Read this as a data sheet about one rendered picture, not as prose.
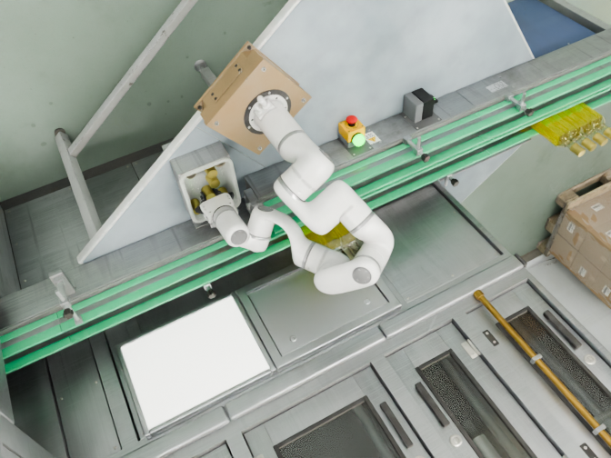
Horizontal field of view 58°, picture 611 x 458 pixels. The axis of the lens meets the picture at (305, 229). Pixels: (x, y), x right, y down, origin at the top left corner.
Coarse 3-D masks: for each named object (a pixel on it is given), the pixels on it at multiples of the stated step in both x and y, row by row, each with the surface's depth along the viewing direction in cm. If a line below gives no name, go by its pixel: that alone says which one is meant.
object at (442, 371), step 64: (448, 192) 219; (448, 256) 200; (512, 256) 194; (128, 320) 190; (384, 320) 184; (448, 320) 182; (512, 320) 183; (576, 320) 179; (64, 384) 177; (256, 384) 172; (320, 384) 171; (384, 384) 171; (448, 384) 170; (512, 384) 167; (576, 384) 168; (64, 448) 163; (128, 448) 162; (192, 448) 161; (256, 448) 161; (320, 448) 160; (384, 448) 159; (448, 448) 158; (512, 448) 157; (576, 448) 154
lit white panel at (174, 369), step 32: (192, 320) 186; (224, 320) 185; (128, 352) 179; (160, 352) 179; (192, 352) 178; (224, 352) 177; (256, 352) 176; (160, 384) 171; (192, 384) 171; (224, 384) 170; (160, 416) 165
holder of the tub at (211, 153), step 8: (208, 144) 173; (216, 144) 173; (192, 152) 171; (200, 152) 171; (208, 152) 171; (216, 152) 171; (224, 152) 170; (176, 160) 169; (184, 160) 169; (192, 160) 169; (200, 160) 169; (208, 160) 168; (176, 168) 167; (184, 168) 167; (192, 168) 167; (176, 176) 169; (184, 200) 180; (200, 224) 188
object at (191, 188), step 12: (204, 168) 167; (216, 168) 179; (228, 168) 174; (180, 180) 166; (192, 180) 177; (204, 180) 180; (228, 180) 181; (192, 192) 180; (228, 192) 187; (192, 216) 178; (204, 216) 182
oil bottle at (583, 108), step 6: (576, 108) 220; (582, 108) 219; (588, 108) 219; (588, 114) 217; (594, 114) 217; (600, 114) 216; (594, 120) 215; (600, 120) 214; (600, 126) 215; (606, 126) 214; (606, 132) 212
